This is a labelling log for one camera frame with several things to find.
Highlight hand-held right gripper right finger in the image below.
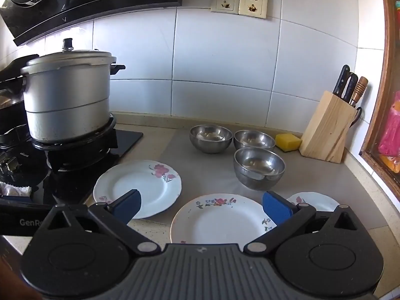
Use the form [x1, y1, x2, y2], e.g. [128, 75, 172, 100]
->
[244, 190, 365, 255]

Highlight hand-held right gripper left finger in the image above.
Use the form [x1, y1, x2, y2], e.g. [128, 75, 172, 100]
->
[33, 189, 161, 255]

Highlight wooden window frame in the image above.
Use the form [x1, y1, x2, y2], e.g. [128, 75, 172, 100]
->
[359, 0, 400, 201]

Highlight silver pressure cooker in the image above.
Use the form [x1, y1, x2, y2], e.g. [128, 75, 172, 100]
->
[20, 38, 126, 143]

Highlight small white floral plate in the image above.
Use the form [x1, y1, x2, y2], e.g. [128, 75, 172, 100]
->
[286, 192, 341, 213]

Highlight yellow sponge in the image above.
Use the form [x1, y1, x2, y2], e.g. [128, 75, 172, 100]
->
[275, 133, 303, 154]

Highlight large white floral plate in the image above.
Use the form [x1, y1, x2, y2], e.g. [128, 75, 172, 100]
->
[169, 193, 277, 244]
[93, 160, 182, 219]

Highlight black glass gas stove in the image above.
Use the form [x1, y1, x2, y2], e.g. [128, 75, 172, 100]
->
[0, 125, 144, 207]

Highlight black handled scissors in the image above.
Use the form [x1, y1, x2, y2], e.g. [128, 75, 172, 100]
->
[349, 107, 363, 129]

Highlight wooden handled knife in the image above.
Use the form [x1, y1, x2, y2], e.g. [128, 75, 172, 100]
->
[349, 76, 369, 107]

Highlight cream wall socket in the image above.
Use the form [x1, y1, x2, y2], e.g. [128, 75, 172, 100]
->
[210, 0, 241, 15]
[239, 0, 268, 19]

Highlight black range hood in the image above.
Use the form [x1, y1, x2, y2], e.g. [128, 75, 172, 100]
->
[0, 0, 182, 47]

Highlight person's left forearm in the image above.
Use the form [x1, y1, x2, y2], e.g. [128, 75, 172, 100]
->
[0, 250, 43, 300]

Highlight black handled knife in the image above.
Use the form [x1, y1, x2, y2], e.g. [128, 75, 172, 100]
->
[332, 65, 350, 97]
[342, 72, 359, 103]

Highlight stainless steel bowl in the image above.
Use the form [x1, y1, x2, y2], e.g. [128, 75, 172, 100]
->
[189, 124, 233, 154]
[234, 130, 276, 151]
[234, 147, 286, 191]

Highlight wooden knife block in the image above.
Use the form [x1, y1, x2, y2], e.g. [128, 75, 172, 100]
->
[299, 90, 357, 164]

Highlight white cloth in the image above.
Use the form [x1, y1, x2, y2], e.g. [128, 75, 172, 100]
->
[0, 181, 33, 197]

